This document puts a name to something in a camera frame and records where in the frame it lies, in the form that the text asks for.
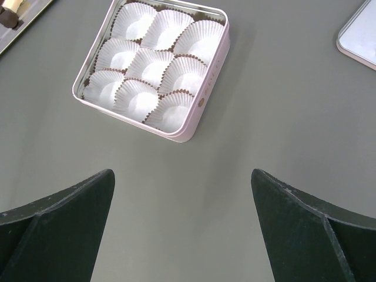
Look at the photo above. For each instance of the silver metal tray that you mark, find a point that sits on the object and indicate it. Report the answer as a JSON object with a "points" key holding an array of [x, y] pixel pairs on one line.
{"points": [[29, 11]]}

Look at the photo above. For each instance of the pink chocolate tin box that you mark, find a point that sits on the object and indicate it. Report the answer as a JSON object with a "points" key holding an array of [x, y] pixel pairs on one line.
{"points": [[154, 64]]}

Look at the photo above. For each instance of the silver tin lid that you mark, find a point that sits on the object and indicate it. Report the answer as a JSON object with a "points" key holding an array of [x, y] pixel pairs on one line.
{"points": [[357, 37]]}

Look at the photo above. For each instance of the dark chocolate piece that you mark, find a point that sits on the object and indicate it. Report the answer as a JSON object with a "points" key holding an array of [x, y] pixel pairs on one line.
{"points": [[10, 20]]}

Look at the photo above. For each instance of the white chocolate block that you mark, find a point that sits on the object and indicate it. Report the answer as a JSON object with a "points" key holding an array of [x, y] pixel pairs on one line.
{"points": [[11, 5]]}

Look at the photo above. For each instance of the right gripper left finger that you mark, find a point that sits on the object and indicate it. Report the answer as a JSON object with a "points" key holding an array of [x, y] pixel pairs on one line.
{"points": [[57, 238]]}

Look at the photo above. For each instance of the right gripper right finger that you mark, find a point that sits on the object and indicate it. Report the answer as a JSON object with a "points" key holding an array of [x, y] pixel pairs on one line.
{"points": [[309, 239]]}

